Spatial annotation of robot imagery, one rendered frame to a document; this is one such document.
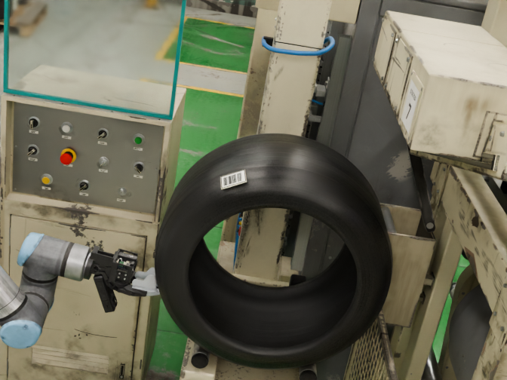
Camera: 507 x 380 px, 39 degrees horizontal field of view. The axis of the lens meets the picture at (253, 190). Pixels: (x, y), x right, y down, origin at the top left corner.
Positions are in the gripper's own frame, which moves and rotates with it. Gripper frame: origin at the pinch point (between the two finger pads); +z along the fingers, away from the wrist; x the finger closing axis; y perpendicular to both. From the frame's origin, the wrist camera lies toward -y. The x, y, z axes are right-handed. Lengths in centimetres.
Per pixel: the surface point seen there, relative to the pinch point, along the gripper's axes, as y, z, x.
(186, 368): -15.1, 11.4, -8.0
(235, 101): -102, 14, 493
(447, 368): -30, 101, 46
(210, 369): -14.3, 17.6, -7.1
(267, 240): 8.3, 25.2, 27.8
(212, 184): 37.3, 4.3, -8.6
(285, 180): 43.8, 19.6, -10.4
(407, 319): -1, 71, 21
